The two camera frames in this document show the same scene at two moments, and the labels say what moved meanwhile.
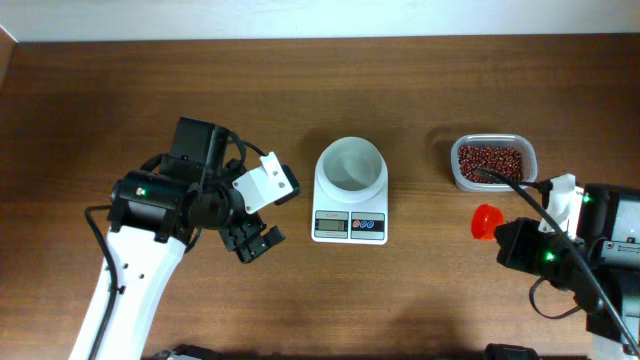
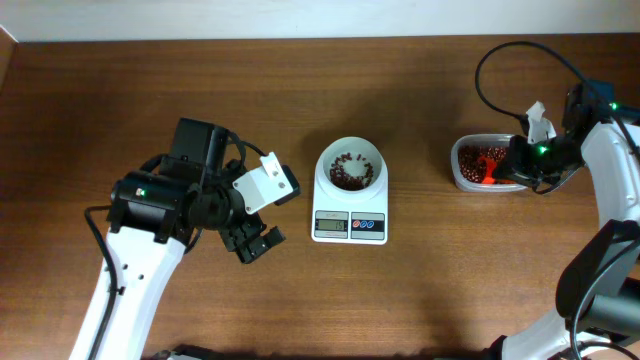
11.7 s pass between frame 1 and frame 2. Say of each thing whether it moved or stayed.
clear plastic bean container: stayed
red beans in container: stayed
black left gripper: stayed
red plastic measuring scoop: moved
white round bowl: stayed
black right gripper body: moved
